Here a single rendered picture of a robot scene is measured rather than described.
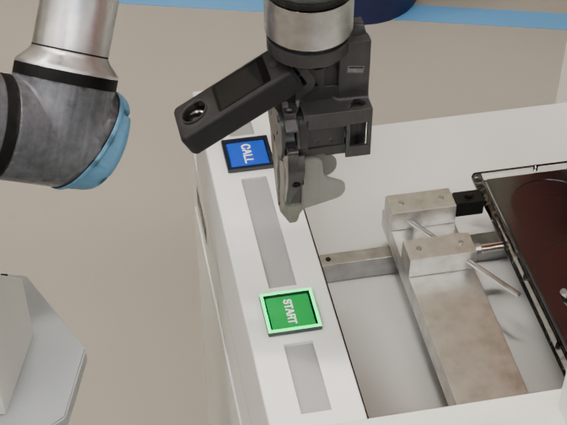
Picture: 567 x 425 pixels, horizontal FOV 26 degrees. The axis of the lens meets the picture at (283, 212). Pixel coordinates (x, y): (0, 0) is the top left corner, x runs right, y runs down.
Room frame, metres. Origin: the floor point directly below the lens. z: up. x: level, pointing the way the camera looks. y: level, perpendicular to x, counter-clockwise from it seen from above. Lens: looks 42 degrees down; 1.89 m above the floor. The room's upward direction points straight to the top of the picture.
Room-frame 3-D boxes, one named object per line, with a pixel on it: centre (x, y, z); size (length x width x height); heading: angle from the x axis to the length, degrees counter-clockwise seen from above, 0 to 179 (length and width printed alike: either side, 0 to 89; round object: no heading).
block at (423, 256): (1.02, -0.18, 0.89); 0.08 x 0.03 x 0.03; 101
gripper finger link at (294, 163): (0.84, -0.01, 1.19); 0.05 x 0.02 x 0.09; 11
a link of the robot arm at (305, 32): (0.87, -0.02, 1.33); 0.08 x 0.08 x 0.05
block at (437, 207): (1.10, -0.17, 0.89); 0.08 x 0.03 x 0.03; 101
